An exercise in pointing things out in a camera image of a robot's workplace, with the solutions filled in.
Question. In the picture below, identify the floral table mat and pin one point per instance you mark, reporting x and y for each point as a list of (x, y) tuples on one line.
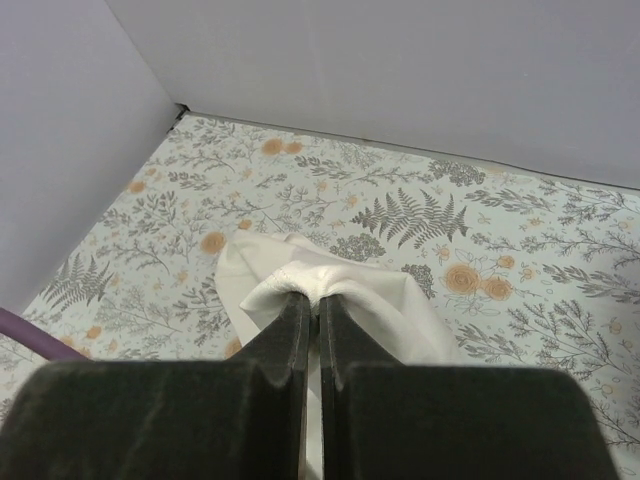
[(525, 270)]

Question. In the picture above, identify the white t-shirt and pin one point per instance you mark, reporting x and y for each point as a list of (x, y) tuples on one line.
[(256, 272)]

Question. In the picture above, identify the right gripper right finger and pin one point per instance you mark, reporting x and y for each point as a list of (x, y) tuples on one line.
[(450, 415)]

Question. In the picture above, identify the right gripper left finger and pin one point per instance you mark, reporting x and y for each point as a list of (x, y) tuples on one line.
[(165, 415)]

